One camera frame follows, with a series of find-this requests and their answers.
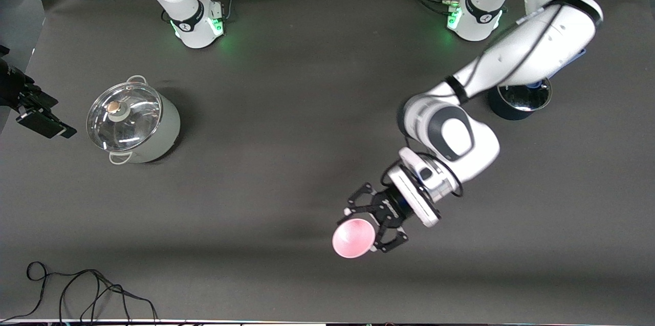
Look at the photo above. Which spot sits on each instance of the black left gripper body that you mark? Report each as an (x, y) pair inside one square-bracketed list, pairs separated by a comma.
[(387, 210)]

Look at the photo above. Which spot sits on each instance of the dark blue saucepan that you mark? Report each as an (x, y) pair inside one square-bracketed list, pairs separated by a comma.
[(511, 108)]

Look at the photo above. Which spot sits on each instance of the glass pot lid, wooden knob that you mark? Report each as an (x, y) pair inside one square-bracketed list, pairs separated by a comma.
[(133, 121)]

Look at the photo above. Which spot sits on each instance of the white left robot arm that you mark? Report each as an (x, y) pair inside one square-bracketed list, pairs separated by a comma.
[(537, 44)]

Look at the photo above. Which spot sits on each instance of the glass lid, blue knob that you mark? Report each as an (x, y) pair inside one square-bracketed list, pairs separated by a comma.
[(527, 101)]

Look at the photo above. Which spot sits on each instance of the grey-green cooking pot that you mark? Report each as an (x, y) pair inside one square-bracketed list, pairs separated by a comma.
[(166, 126)]

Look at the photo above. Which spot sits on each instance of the pink plastic cup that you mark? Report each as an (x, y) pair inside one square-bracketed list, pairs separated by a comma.
[(353, 238)]

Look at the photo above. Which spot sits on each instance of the dark grey table mat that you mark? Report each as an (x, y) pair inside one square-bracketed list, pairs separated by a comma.
[(256, 188)]

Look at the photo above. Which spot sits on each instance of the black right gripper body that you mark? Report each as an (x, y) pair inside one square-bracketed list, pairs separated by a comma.
[(11, 86)]

